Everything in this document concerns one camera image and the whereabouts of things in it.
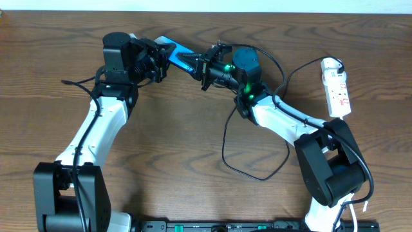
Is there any blue Galaxy S25+ smartphone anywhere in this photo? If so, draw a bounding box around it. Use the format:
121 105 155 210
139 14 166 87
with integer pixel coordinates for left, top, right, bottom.
154 36 201 81

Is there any small white paper tag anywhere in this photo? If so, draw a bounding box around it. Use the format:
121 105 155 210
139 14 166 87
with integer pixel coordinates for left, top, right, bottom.
362 200 368 212

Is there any white power strip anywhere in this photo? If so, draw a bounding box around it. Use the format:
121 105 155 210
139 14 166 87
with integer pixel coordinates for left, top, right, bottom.
321 57 351 119

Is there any black charger cable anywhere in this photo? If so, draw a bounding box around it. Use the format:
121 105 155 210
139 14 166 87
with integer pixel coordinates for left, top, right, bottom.
221 56 346 182

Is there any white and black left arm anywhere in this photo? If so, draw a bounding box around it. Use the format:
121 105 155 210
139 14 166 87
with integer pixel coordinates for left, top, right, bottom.
33 32 176 231

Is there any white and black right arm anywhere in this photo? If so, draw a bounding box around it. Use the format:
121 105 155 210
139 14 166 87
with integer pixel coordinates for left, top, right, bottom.
169 44 374 231

